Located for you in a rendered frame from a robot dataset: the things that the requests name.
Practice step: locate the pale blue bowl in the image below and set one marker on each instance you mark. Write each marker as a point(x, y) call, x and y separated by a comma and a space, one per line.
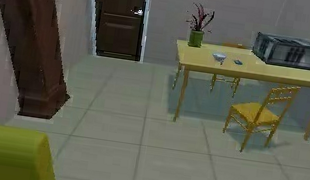
point(219, 57)

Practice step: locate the yellow wooden chair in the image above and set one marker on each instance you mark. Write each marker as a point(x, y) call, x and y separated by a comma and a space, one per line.
point(257, 114)
point(228, 79)

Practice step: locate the red plant in green pot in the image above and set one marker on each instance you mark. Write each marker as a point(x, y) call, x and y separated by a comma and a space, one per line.
point(198, 30)

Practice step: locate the dark brown room door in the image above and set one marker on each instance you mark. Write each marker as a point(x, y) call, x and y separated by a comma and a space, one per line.
point(120, 12)

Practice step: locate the small blue flat object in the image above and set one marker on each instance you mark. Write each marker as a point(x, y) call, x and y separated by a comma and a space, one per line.
point(238, 62)

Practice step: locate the yellow wooden table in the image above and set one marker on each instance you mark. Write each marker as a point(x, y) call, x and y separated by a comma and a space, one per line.
point(253, 69)

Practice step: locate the brown grandfather clock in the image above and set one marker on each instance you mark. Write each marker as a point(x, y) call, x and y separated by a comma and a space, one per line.
point(32, 37)

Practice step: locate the grey toaster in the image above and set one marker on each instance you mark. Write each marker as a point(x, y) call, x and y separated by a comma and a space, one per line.
point(288, 51)

